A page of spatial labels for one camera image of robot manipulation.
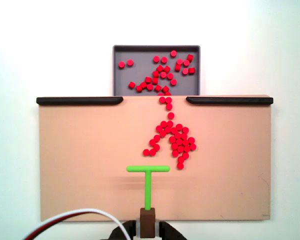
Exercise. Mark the beige flat board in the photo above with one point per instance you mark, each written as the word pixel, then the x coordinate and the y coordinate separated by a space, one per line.
pixel 90 175

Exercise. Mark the black board edge rail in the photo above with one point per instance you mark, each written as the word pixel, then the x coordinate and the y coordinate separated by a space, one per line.
pixel 230 100
pixel 77 100

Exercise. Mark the grey tray container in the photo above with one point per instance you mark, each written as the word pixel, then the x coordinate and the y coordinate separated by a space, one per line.
pixel 140 72

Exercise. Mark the red cylindrical granule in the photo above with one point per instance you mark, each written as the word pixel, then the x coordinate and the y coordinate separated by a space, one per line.
pixel 156 147
pixel 164 59
pixel 131 85
pixel 163 123
pixel 185 130
pixel 152 152
pixel 178 67
pixel 169 106
pixel 185 71
pixel 185 155
pixel 173 130
pixel 191 140
pixel 121 64
pixel 165 89
pixel 167 93
pixel 160 68
pixel 150 87
pixel 185 142
pixel 180 166
pixel 168 100
pixel 148 80
pixel 178 135
pixel 162 100
pixel 190 58
pixel 173 82
pixel 156 137
pixel 175 153
pixel 139 88
pixel 181 159
pixel 186 62
pixel 160 94
pixel 187 149
pixel 152 142
pixel 191 70
pixel 130 62
pixel 156 59
pixel 146 152
pixel 155 80
pixel 158 88
pixel 143 85
pixel 173 53
pixel 167 129
pixel 179 142
pixel 174 146
pixel 169 123
pixel 179 61
pixel 193 146
pixel 172 139
pixel 184 136
pixel 179 127
pixel 162 133
pixel 171 115
pixel 170 76
pixel 163 74
pixel 180 149
pixel 166 69
pixel 156 74
pixel 159 128

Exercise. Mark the green T-shaped pusher tool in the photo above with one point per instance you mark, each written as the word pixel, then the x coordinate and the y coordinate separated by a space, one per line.
pixel 148 190

